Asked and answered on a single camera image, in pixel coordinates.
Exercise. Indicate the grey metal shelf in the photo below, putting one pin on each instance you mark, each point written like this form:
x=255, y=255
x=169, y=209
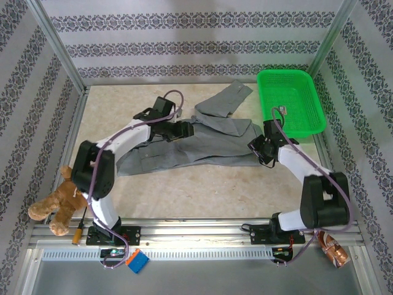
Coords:
x=199, y=279

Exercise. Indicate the small sticker label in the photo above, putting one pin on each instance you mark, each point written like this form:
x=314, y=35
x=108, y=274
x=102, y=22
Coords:
x=283, y=110

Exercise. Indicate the grey long sleeve shirt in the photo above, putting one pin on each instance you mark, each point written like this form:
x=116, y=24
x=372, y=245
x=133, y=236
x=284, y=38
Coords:
x=199, y=147

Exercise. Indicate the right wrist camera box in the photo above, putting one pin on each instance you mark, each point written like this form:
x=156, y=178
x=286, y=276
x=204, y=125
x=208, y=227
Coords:
x=273, y=128

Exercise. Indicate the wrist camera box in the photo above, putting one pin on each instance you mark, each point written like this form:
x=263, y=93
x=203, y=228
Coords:
x=164, y=104
x=273, y=128

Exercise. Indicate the brass cylinder sensor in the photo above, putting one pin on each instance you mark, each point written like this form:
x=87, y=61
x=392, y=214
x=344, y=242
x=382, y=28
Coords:
x=76, y=238

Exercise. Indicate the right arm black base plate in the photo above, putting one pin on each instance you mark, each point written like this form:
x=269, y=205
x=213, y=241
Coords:
x=259, y=235

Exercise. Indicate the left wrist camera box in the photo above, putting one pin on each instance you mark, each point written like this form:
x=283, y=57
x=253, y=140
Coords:
x=164, y=104

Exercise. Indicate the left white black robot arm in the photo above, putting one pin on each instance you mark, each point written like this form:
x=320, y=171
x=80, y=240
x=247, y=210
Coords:
x=92, y=172

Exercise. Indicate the copper foil snack bag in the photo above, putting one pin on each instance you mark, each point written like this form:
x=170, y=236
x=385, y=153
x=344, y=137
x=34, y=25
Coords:
x=333, y=249

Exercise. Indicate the small circuit board with LED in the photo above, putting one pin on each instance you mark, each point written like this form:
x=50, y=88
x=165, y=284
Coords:
x=281, y=253
x=113, y=253

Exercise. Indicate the orange and blue block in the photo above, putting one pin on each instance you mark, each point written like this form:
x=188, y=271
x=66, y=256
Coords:
x=138, y=261

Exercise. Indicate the aluminium frame post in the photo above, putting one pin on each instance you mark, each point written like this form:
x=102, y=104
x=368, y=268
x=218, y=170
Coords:
x=334, y=37
x=59, y=46

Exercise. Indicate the aluminium mounting rail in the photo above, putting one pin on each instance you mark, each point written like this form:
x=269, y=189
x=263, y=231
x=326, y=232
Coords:
x=199, y=233

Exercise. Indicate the green plastic mesh basket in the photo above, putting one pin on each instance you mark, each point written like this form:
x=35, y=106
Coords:
x=294, y=89

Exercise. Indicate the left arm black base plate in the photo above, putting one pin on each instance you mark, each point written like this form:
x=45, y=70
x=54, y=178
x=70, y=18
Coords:
x=132, y=235

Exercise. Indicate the brown teddy bear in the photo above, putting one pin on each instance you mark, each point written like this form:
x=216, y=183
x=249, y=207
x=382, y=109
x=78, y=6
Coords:
x=66, y=199

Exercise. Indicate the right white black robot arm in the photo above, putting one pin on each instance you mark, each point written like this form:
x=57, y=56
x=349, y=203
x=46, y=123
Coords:
x=325, y=202

